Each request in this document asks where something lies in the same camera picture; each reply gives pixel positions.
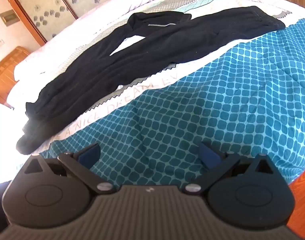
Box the wooden headboard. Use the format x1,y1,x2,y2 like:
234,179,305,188
0,46,32,103

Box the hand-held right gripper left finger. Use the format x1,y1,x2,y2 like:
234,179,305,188
24,143,117,195

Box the wall electrical panel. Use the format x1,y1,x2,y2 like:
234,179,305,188
0,9,18,27

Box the black pants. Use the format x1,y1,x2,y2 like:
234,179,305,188
16,6,286,155

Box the patterned teal and grey blanket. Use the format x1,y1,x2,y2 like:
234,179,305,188
7,0,305,188

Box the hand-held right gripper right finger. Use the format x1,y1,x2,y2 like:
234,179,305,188
184,142,275,195

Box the wooden wardrobe with frosted doors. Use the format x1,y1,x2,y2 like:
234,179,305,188
9,0,118,47

